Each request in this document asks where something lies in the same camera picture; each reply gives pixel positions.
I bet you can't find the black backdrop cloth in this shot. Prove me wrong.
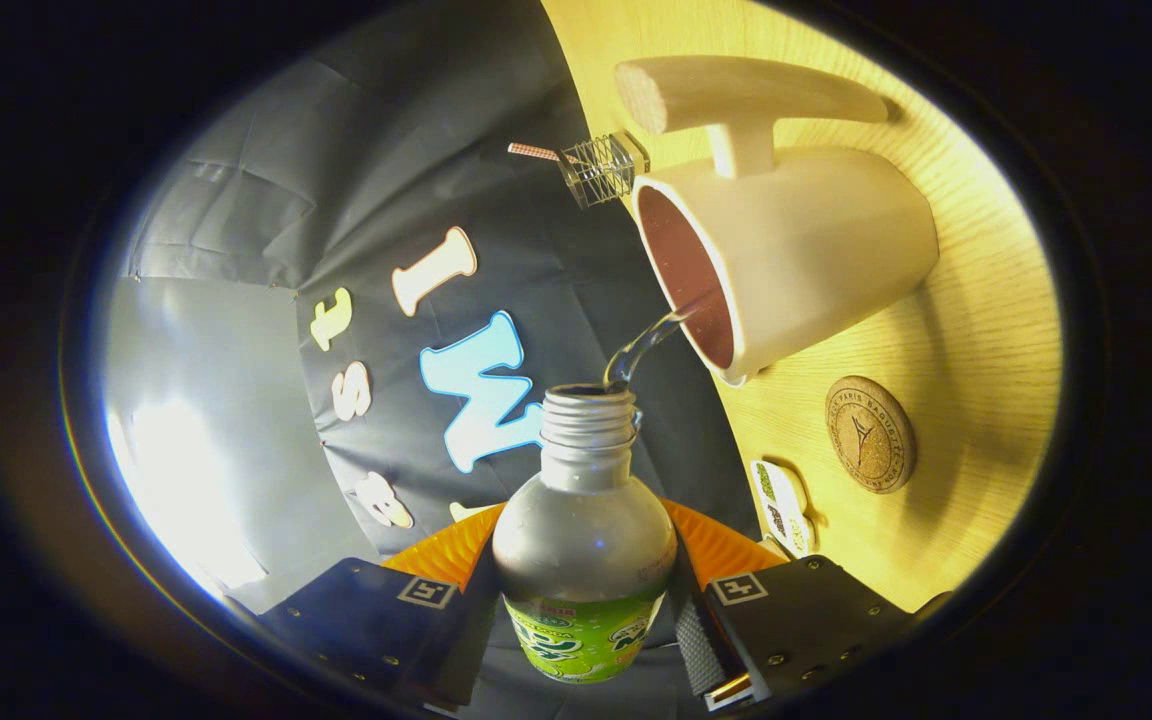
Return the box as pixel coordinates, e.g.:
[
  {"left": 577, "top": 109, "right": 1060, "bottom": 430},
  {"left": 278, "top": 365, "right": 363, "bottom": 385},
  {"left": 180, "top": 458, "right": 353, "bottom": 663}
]
[{"left": 126, "top": 0, "right": 767, "bottom": 720}]

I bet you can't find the round cork coaster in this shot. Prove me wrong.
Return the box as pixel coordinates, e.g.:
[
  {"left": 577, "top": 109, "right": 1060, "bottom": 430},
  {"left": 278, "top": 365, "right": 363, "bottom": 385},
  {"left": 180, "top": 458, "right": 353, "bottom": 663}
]
[{"left": 825, "top": 375, "right": 917, "bottom": 494}]

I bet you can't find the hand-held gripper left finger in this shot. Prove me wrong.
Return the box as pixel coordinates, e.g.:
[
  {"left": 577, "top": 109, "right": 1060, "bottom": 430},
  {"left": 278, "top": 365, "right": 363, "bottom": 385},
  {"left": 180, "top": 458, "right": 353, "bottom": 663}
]
[{"left": 226, "top": 503, "right": 507, "bottom": 713}]

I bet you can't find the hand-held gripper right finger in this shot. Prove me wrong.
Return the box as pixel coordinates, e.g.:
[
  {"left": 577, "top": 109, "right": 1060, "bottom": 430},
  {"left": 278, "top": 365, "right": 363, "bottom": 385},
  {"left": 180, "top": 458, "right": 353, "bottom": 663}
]
[{"left": 658, "top": 497, "right": 952, "bottom": 713}]

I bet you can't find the white divided dish with beans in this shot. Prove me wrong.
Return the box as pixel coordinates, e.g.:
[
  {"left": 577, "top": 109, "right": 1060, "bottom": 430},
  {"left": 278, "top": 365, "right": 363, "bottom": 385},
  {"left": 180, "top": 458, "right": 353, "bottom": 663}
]
[{"left": 751, "top": 458, "right": 817, "bottom": 559}]

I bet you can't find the silver bottle with green label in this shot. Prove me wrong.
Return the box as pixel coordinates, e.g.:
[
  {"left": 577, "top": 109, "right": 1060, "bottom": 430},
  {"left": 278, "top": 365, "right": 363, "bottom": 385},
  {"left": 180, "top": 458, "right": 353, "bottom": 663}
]
[{"left": 491, "top": 385, "right": 679, "bottom": 686}]

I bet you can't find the white cup with wooden handle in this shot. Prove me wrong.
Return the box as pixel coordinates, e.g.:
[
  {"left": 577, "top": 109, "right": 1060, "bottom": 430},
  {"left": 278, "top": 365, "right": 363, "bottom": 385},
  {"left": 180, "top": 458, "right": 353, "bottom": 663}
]
[{"left": 614, "top": 55, "right": 940, "bottom": 388}]

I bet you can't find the wire mesh basket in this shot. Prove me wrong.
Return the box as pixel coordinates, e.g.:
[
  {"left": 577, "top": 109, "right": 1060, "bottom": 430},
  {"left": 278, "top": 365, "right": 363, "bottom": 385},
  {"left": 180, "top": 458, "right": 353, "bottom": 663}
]
[{"left": 558, "top": 130, "right": 650, "bottom": 209}]

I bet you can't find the clear juice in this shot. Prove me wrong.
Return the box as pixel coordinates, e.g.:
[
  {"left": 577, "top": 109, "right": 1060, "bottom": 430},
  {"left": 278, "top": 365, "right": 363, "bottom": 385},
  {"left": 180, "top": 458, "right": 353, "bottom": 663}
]
[{"left": 604, "top": 298, "right": 709, "bottom": 388}]

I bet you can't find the wooden table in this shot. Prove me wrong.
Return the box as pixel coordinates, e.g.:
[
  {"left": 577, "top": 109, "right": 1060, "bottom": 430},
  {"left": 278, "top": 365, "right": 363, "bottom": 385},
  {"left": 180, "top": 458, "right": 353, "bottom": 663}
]
[{"left": 541, "top": 0, "right": 1062, "bottom": 613}]

